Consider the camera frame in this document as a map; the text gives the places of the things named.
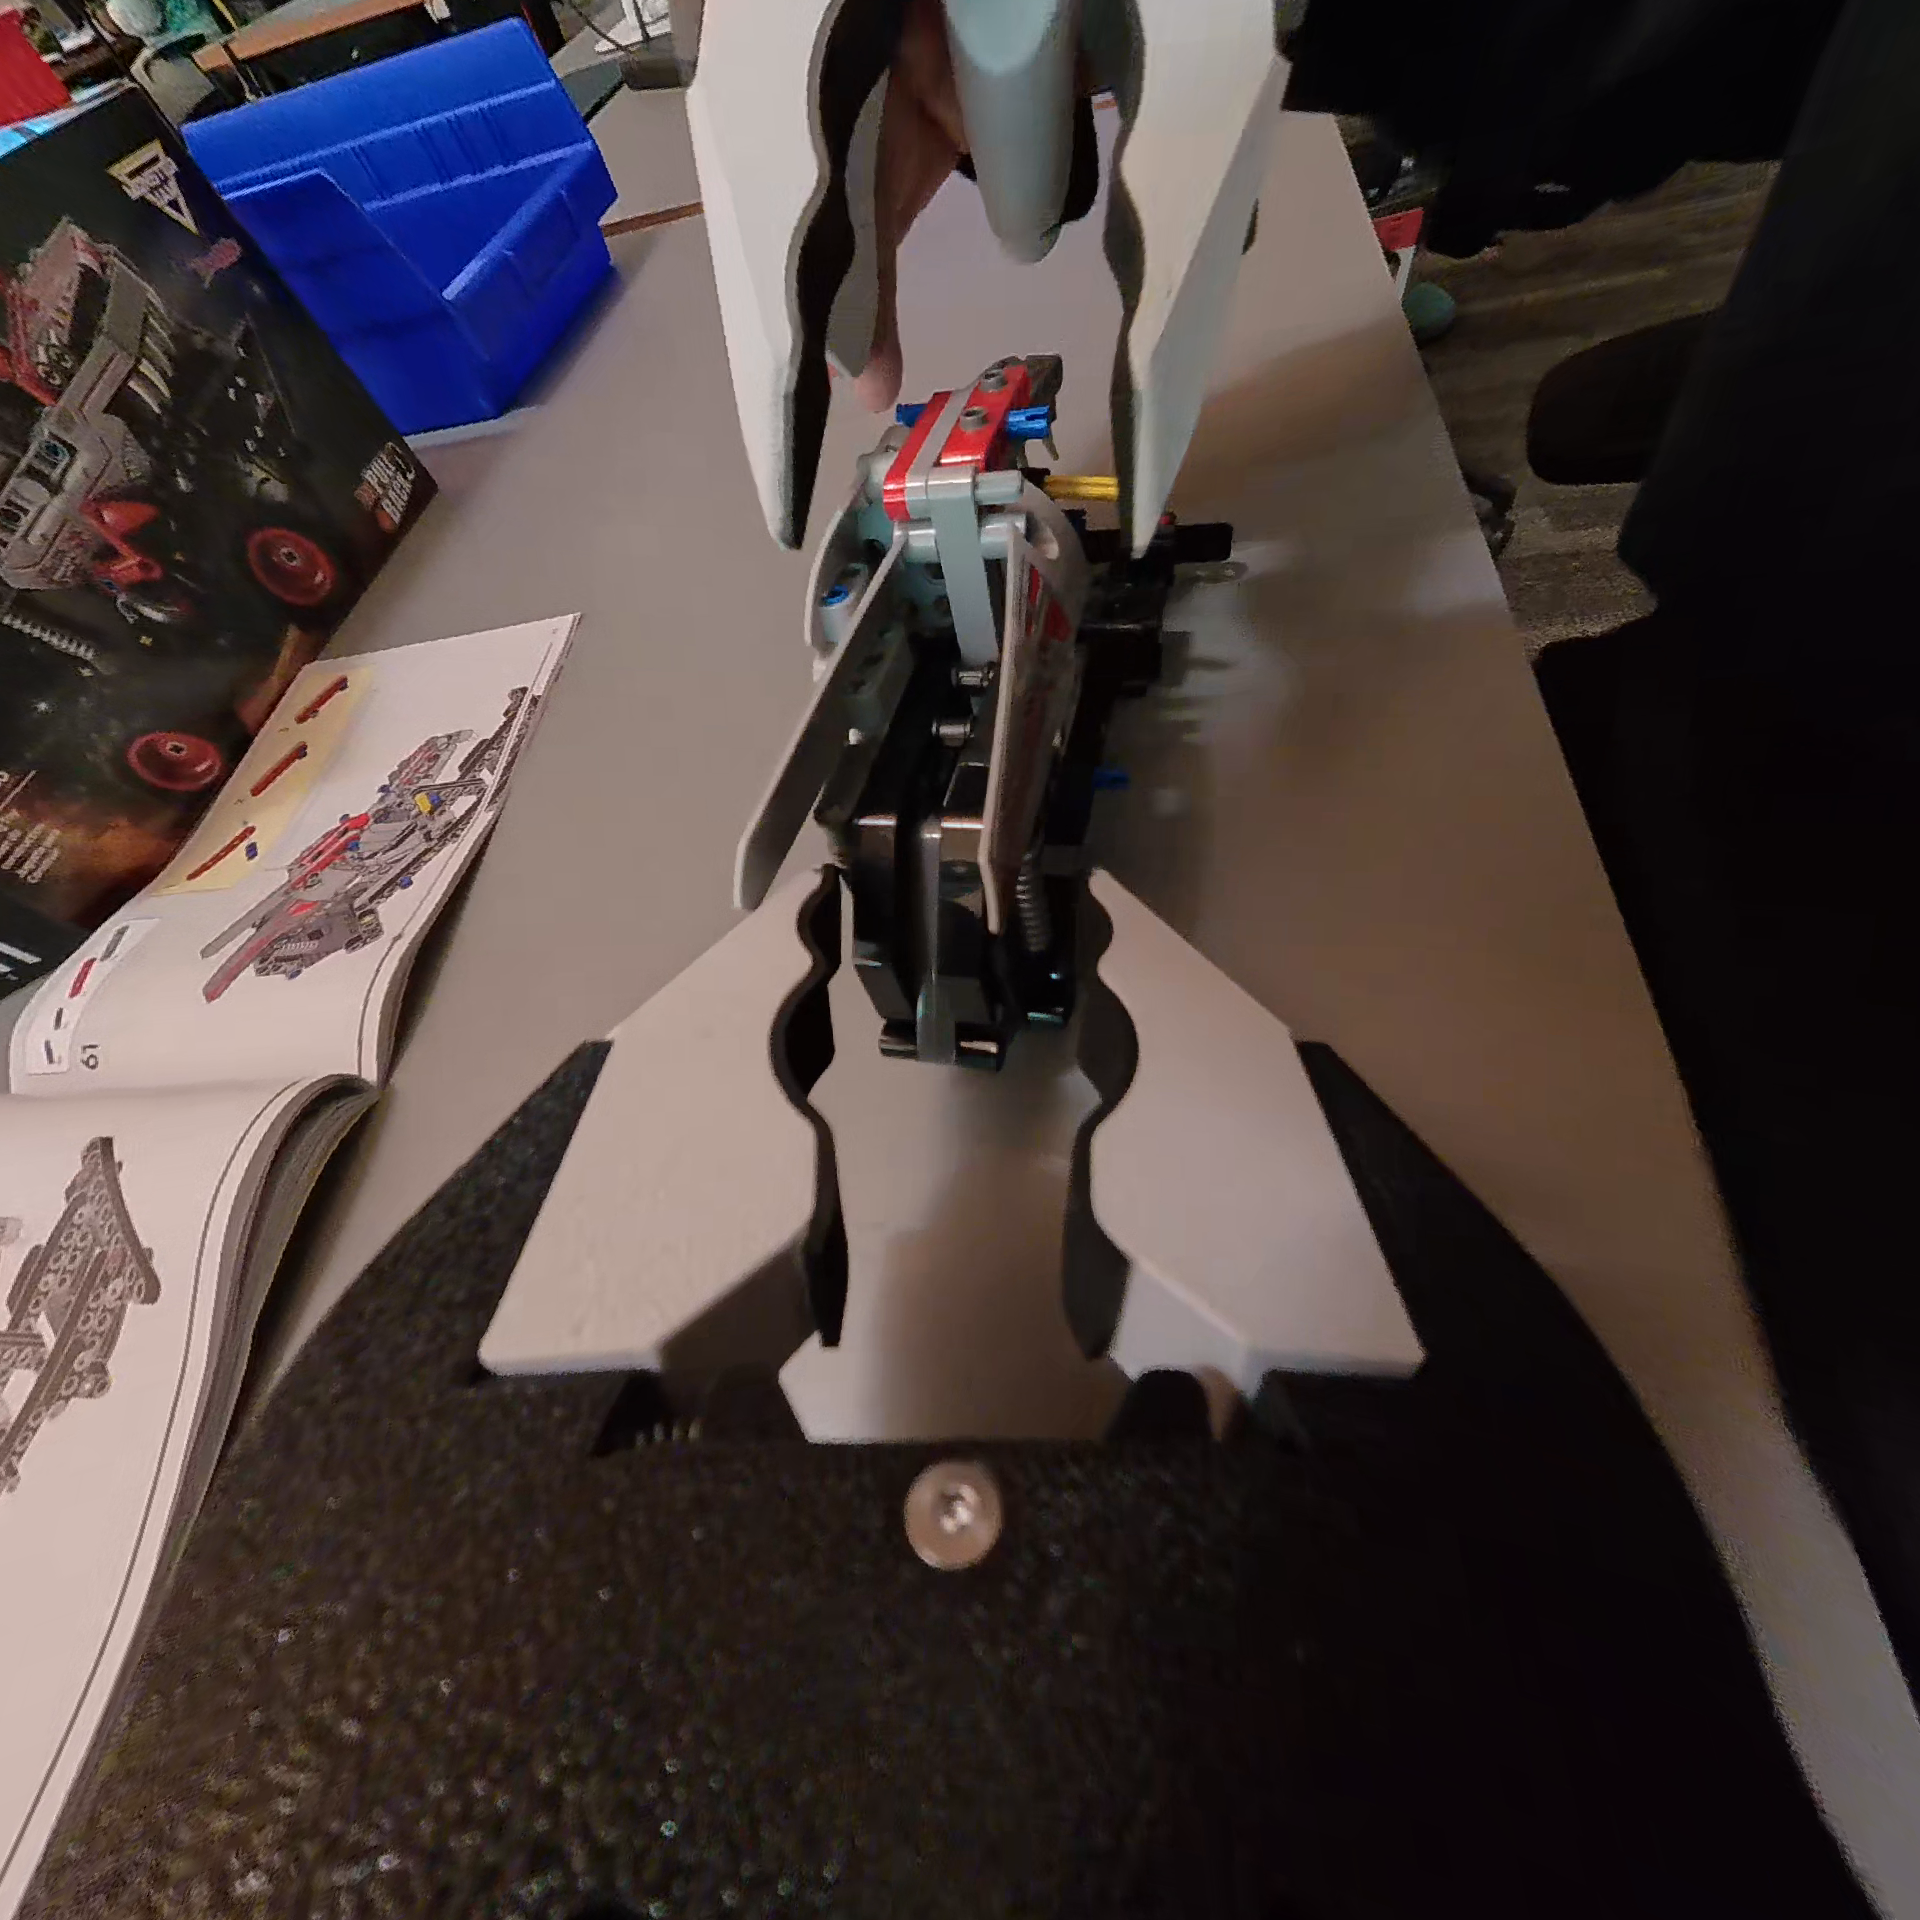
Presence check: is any person's black clothing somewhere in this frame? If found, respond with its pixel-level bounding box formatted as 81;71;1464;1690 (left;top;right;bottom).
1529;225;1920;1920

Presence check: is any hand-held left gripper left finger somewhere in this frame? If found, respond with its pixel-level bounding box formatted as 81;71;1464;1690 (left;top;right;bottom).
476;865;849;1380

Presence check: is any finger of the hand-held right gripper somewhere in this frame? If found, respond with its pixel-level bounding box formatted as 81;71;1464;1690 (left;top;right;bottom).
1101;0;1295;551
685;0;902;554

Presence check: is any grey red brick truck model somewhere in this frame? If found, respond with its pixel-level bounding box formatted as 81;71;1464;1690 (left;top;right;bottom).
733;353;1240;1074

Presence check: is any blue plastic bin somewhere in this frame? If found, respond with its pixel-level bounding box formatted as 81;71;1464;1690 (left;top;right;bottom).
180;19;620;441

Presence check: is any black toy set box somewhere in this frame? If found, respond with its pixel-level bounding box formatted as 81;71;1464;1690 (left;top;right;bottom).
0;83;439;1001

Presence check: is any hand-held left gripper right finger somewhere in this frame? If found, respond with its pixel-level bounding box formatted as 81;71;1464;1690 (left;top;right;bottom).
1064;867;1429;1382

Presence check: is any person's right hand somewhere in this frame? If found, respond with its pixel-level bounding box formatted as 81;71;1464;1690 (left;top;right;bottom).
854;13;970;414

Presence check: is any open instruction booklet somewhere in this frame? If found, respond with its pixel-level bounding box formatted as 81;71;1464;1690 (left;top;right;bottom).
0;612;583;1892

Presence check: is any grey desk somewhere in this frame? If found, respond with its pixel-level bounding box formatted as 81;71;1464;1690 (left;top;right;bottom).
194;113;1878;1879

